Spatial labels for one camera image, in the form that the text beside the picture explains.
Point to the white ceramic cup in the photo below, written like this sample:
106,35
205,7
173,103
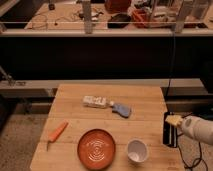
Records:
137,151

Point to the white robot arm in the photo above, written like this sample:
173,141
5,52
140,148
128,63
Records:
194,127

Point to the orange ceramic plate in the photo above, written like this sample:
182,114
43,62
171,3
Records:
96,149

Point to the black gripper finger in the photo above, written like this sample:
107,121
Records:
173,137
166,130

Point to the red box on shelf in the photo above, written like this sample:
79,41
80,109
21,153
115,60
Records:
140,18

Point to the metal upright post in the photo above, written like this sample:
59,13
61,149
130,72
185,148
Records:
86,6

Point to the orange handled knife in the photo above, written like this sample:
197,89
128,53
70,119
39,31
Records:
56,133

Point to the black bowl on shelf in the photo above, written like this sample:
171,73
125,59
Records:
119,20

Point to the tan gripper body block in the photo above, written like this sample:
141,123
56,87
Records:
174,120

